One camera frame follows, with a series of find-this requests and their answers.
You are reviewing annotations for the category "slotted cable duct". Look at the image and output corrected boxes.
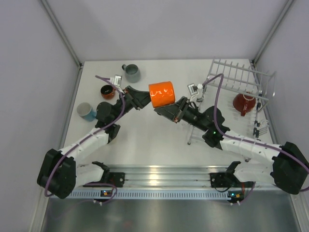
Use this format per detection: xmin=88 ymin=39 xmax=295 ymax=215
xmin=68 ymin=189 xmax=234 ymax=200

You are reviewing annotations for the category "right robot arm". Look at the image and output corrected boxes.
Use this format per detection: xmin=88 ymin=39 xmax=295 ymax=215
xmin=154 ymin=97 xmax=309 ymax=195

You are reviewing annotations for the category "grey ceramic mug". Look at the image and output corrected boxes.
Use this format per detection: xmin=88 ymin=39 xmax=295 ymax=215
xmin=122 ymin=64 xmax=141 ymax=83

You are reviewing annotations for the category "metal dish rack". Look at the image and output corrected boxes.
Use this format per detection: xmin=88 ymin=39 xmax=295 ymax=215
xmin=191 ymin=59 xmax=276 ymax=140

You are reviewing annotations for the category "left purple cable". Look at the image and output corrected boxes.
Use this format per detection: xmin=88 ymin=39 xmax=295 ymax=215
xmin=43 ymin=74 xmax=126 ymax=198

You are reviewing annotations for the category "red floral mug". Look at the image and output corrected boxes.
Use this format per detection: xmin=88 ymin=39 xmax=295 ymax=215
xmin=233 ymin=92 xmax=256 ymax=116

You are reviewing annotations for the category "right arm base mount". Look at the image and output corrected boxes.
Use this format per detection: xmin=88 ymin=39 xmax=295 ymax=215
xmin=210 ymin=161 xmax=241 ymax=190

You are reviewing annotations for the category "orange mug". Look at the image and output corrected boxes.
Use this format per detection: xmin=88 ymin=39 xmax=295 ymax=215
xmin=149 ymin=81 xmax=175 ymax=108

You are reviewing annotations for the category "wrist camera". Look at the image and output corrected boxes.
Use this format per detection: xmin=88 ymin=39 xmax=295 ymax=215
xmin=110 ymin=75 xmax=122 ymax=87
xmin=187 ymin=83 xmax=203 ymax=102

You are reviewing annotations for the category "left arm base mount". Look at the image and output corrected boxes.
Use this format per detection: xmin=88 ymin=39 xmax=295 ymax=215
xmin=83 ymin=161 xmax=125 ymax=188

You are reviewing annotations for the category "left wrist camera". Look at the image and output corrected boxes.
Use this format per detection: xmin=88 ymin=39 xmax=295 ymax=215
xmin=110 ymin=75 xmax=122 ymax=87

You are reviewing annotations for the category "small dark red cup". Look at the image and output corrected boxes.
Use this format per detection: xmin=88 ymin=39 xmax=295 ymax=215
xmin=100 ymin=85 xmax=115 ymax=100

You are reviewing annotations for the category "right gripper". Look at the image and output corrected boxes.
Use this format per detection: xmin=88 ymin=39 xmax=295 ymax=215
xmin=155 ymin=96 xmax=210 ymax=132

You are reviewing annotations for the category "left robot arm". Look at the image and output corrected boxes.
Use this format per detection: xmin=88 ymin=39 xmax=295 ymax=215
xmin=37 ymin=86 xmax=151 ymax=199

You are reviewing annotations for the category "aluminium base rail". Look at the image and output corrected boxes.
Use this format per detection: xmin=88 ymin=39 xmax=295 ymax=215
xmin=109 ymin=164 xmax=227 ymax=189

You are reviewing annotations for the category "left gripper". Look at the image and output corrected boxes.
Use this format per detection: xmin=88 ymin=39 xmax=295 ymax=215
xmin=111 ymin=86 xmax=157 ymax=123

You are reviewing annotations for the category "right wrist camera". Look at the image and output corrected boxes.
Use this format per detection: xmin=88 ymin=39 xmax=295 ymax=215
xmin=187 ymin=83 xmax=203 ymax=102

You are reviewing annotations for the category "blue white mug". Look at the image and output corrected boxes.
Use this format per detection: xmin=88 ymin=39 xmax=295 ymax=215
xmin=76 ymin=102 xmax=97 ymax=122

